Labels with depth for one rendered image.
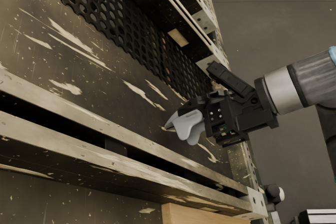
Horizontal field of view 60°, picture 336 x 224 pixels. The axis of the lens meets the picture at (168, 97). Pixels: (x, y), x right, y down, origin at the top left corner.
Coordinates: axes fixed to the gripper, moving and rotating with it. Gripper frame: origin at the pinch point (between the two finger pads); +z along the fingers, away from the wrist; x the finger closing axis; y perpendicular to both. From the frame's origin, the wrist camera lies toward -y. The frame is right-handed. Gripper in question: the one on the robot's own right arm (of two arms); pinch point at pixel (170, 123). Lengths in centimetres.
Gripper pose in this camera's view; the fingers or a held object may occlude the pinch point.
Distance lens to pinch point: 59.5
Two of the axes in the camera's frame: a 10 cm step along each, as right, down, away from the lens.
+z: -8.4, 3.6, 4.2
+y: 1.1, 8.5, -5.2
